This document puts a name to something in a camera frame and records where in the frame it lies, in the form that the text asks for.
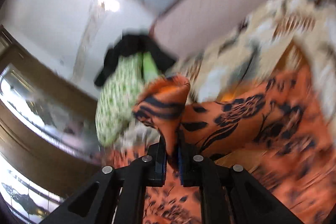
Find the leaf print beige blanket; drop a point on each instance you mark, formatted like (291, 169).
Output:
(304, 28)

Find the wooden framed glass cabinet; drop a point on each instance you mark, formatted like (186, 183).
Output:
(49, 146)

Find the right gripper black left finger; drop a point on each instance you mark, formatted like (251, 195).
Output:
(115, 195)

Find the green patterned white pillow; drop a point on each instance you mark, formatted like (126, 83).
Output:
(115, 124)

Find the orange floral garment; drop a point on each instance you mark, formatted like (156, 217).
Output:
(280, 117)

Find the black garment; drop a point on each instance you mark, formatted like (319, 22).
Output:
(129, 45)

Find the pink bolster cushion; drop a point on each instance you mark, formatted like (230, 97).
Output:
(190, 25)

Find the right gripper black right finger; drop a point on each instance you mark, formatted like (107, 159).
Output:
(227, 195)

